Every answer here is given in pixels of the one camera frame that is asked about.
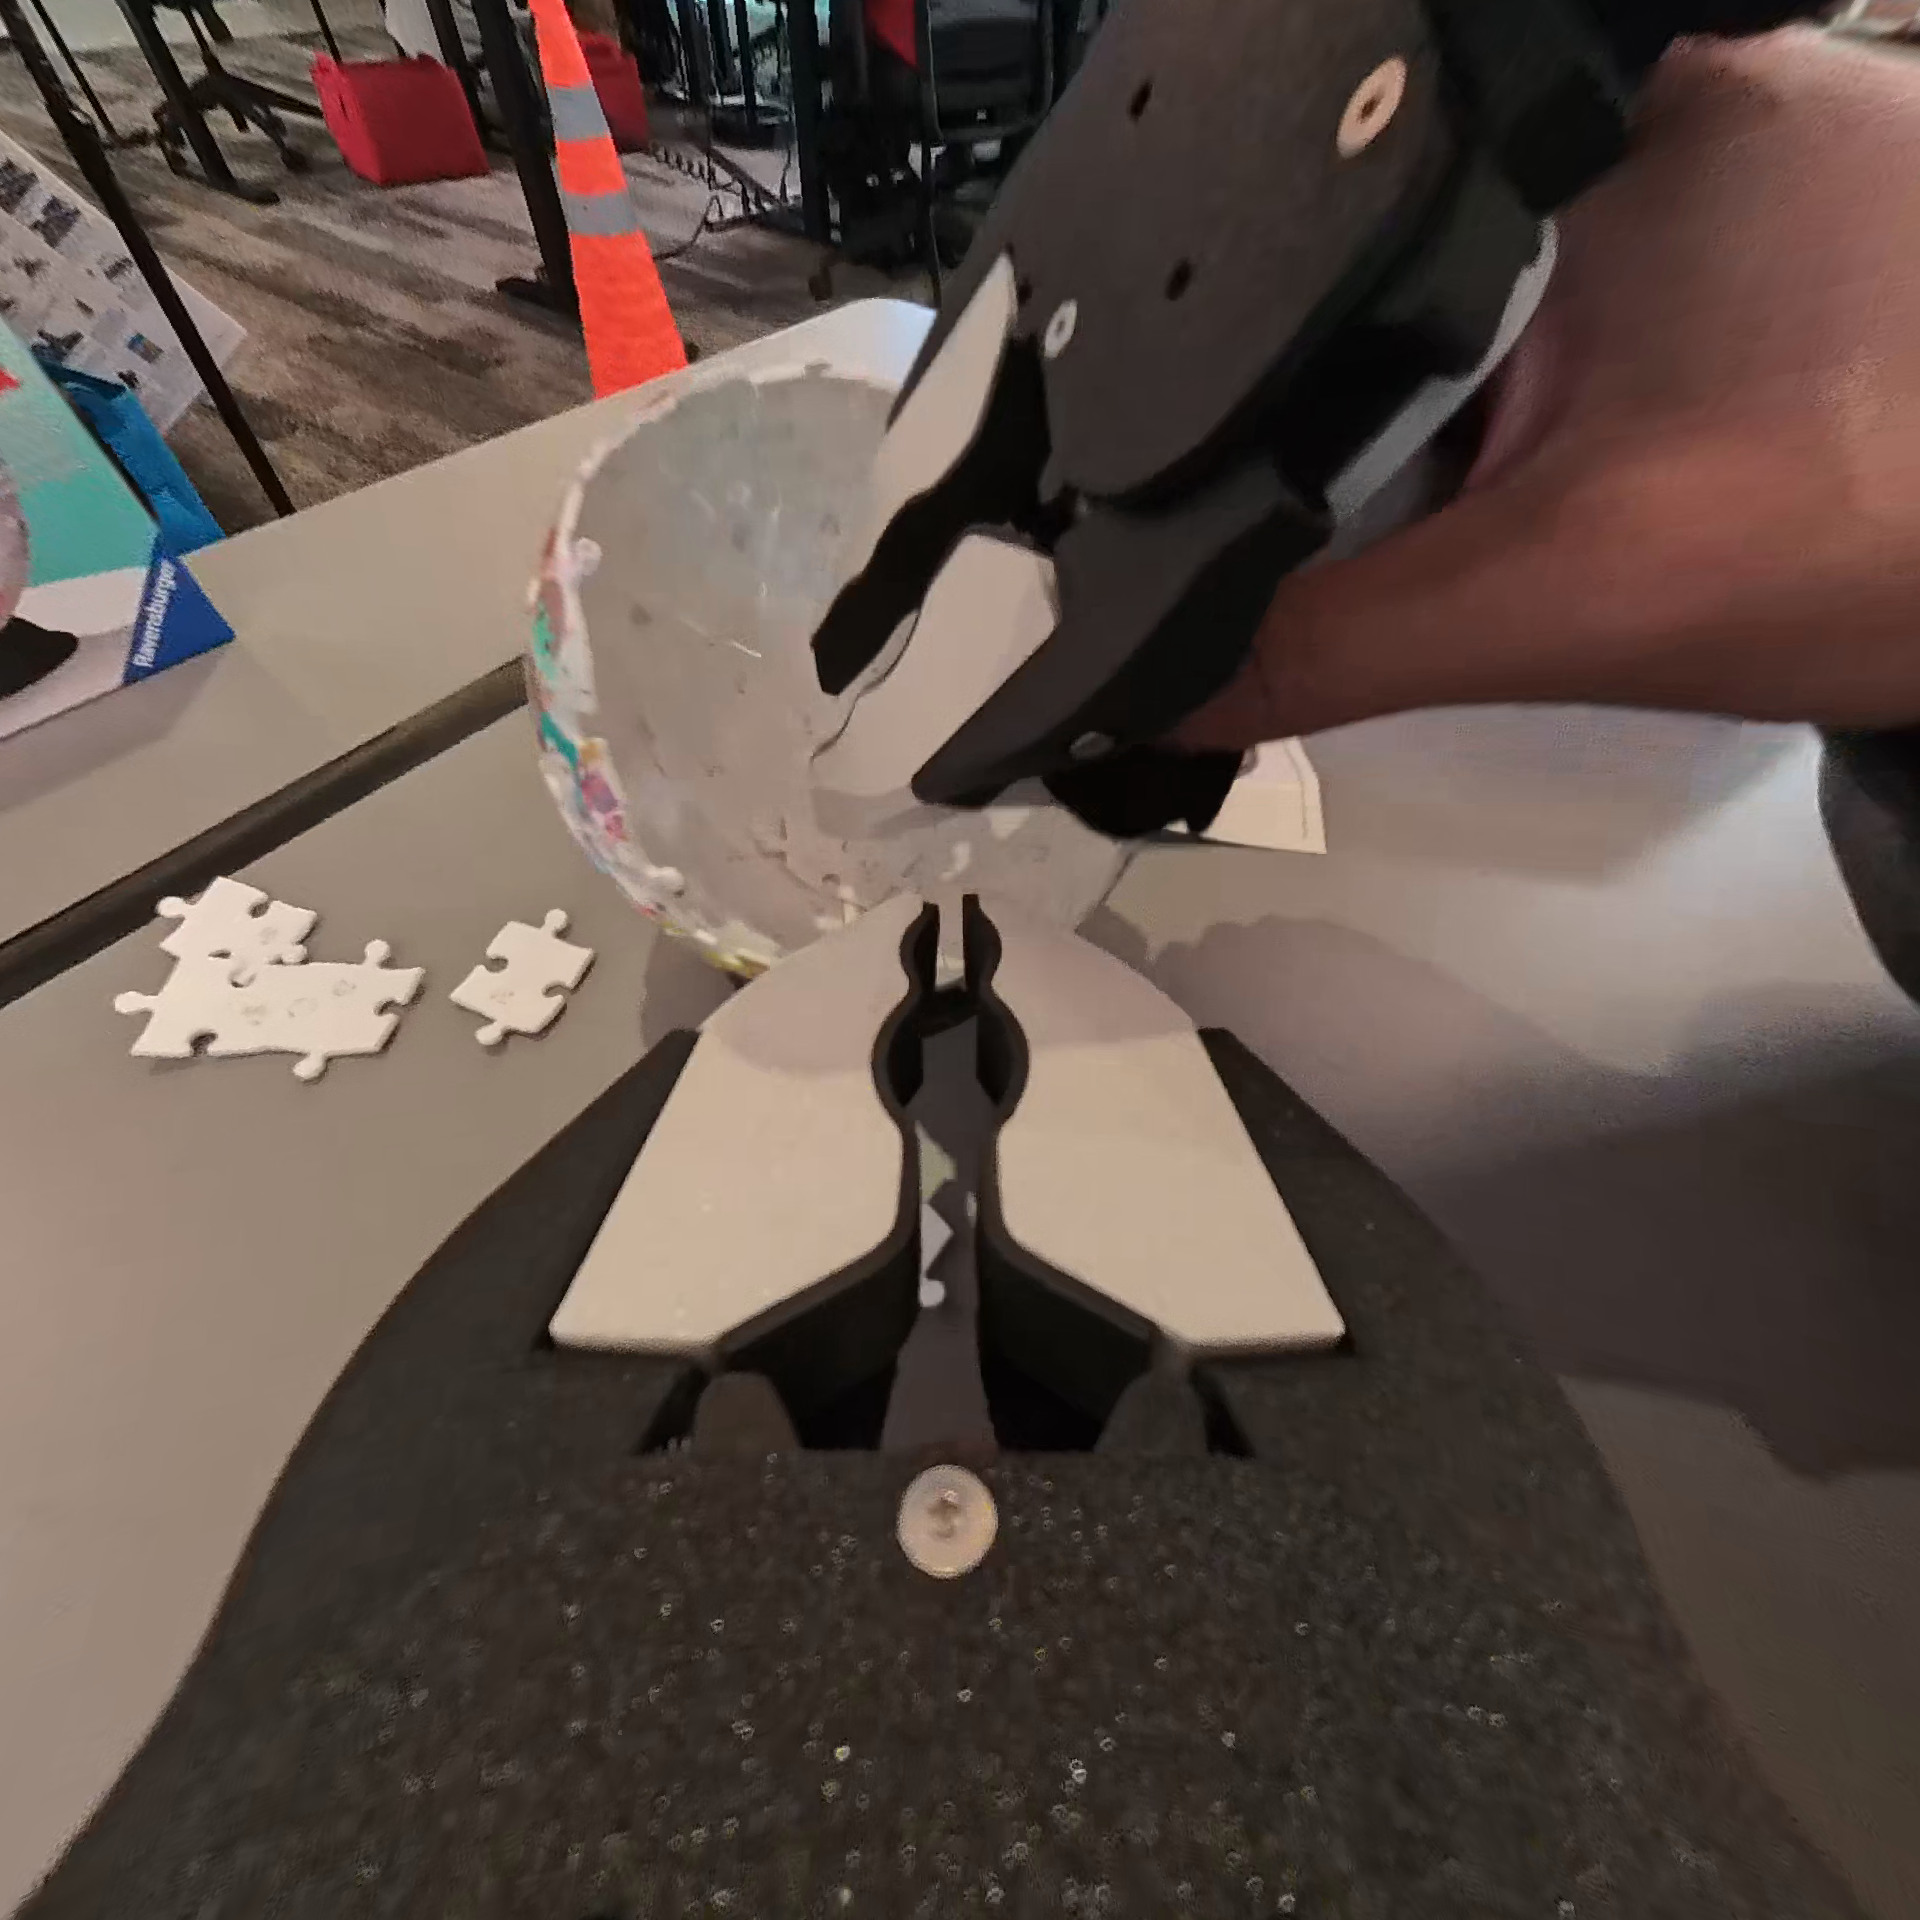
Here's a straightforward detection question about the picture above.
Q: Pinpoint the person's right hand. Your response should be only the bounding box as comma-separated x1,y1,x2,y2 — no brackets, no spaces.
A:
1176,23,1920,757

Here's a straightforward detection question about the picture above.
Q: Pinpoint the black metal rack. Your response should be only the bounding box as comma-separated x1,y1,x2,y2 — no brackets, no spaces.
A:
0,0,303,521

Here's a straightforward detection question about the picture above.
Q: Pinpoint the orange traffic cone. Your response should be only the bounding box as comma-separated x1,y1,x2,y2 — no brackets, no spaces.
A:
524,0,693,401

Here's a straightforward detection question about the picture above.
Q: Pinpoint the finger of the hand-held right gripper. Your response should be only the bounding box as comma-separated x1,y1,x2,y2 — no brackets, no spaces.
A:
810,253,1075,700
810,533,1075,821

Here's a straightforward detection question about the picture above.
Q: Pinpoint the printed instruction sign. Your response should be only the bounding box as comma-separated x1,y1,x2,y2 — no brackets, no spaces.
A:
0,126,250,431

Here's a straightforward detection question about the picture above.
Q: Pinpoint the strip of joined puzzle pieces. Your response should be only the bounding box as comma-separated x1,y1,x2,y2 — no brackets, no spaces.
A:
113,936,430,1087

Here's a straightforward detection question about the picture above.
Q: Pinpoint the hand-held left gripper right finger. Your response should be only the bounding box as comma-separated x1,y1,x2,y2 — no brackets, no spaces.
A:
964,896,1348,1451

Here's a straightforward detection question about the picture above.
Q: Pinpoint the red plastic bin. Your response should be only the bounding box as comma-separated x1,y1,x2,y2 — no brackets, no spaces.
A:
310,53,494,191

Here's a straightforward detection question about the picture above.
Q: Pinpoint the person's right forearm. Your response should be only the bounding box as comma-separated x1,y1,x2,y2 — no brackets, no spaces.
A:
1815,721,1920,1008

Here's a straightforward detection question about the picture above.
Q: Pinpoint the colourful puzzle box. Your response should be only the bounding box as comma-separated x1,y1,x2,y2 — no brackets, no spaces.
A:
0,323,240,745

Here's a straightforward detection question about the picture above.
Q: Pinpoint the puzzle instruction sheet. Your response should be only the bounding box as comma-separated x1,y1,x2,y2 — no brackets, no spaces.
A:
1200,735,1331,858

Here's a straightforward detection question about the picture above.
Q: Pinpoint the red fabric bag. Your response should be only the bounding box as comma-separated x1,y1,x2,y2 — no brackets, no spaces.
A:
577,31,658,156

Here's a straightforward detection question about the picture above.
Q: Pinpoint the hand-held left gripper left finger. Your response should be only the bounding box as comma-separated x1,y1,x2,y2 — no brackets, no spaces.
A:
548,896,943,1451

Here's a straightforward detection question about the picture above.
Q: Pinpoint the colourful puzzle ball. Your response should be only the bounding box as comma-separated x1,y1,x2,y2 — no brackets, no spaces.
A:
524,367,1142,979

